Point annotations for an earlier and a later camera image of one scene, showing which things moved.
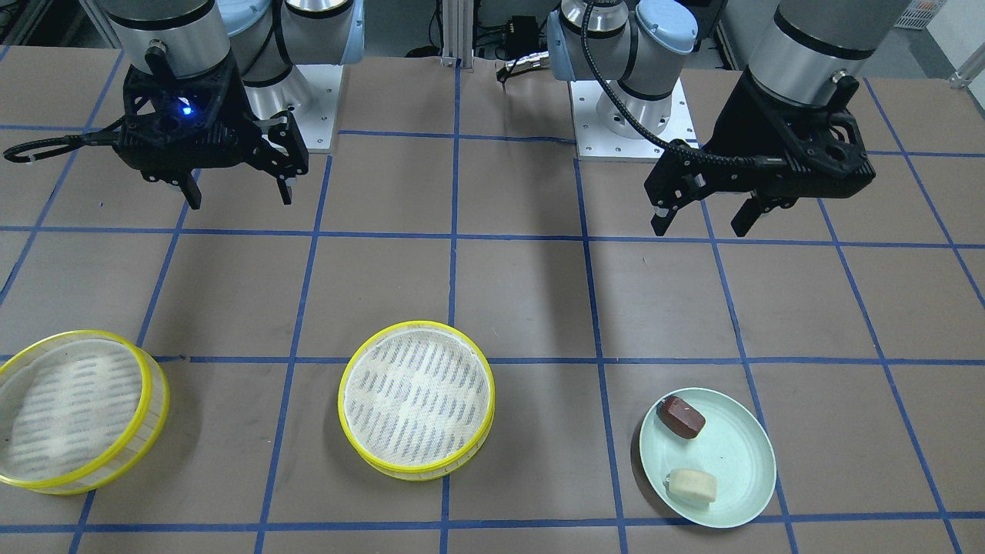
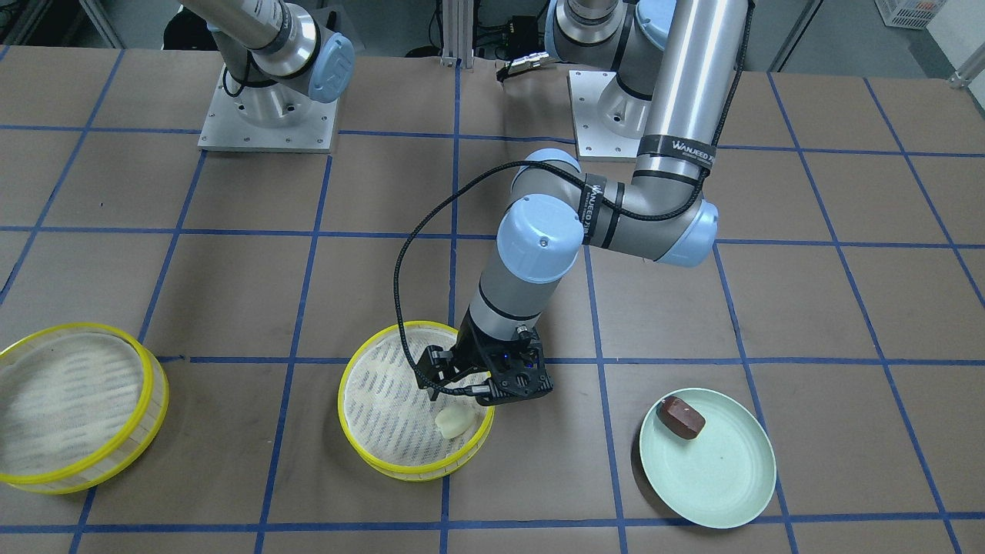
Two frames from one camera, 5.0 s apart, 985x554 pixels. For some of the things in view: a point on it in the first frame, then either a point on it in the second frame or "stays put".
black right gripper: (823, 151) → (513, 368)
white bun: (691, 487) → (452, 420)
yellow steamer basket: (416, 399) stays put
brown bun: (680, 417) stays put
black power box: (522, 38) stays put
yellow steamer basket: (81, 412) stays put
